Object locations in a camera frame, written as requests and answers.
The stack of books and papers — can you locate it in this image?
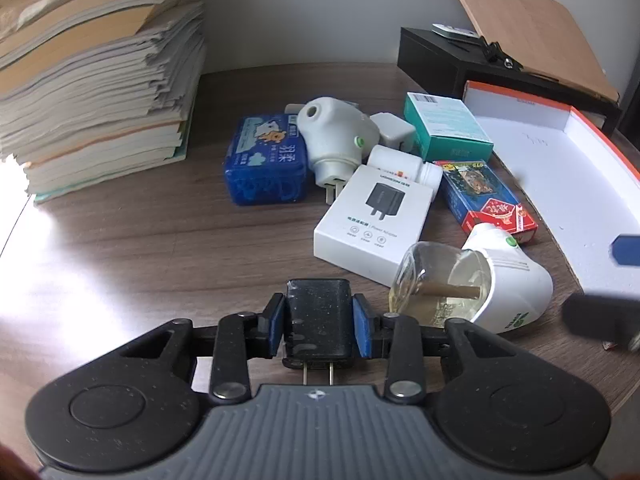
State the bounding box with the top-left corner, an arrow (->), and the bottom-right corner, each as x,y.
0,0 -> 271,204

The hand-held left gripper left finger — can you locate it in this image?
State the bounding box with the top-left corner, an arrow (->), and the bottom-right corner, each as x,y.
120,292 -> 288,406

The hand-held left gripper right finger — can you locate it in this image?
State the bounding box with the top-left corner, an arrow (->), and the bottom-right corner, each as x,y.
352,294 -> 521,403

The wooden book stand board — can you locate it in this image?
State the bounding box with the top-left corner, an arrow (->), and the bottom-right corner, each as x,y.
434,0 -> 621,103

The black desk riser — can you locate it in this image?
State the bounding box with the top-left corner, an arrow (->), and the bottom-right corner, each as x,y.
397,26 -> 623,136

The teal cardboard box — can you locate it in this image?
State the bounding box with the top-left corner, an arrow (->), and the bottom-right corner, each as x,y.
403,91 -> 495,162

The blue tissue pack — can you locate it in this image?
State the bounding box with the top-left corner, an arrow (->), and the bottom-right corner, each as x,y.
222,113 -> 308,206

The white pill bottle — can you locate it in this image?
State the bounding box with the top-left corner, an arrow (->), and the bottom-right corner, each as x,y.
368,145 -> 443,200

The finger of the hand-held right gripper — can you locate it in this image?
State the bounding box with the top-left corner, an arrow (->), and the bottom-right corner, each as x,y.
562,294 -> 640,348
611,232 -> 640,266

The playing card box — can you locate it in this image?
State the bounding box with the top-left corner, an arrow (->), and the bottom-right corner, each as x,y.
432,159 -> 539,246

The black stand bracket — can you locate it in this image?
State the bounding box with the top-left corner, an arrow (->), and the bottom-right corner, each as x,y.
482,40 -> 523,68

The white power adapter box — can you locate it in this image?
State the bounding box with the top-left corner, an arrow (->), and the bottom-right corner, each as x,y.
313,164 -> 433,288

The white plug-in mosquito heater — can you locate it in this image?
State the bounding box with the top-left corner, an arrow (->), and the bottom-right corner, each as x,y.
296,96 -> 382,206

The white mosquito heater with bottle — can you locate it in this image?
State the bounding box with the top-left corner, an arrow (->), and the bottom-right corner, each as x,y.
387,222 -> 554,335

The white charger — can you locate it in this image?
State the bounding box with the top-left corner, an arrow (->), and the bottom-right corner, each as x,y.
370,112 -> 418,153

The white remote control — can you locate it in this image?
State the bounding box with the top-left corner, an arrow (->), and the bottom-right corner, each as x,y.
431,23 -> 481,41

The black power adapter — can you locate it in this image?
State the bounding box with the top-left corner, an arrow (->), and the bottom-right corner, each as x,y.
282,278 -> 355,386

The orange and white box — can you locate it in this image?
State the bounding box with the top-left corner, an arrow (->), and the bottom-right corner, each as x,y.
461,80 -> 640,311

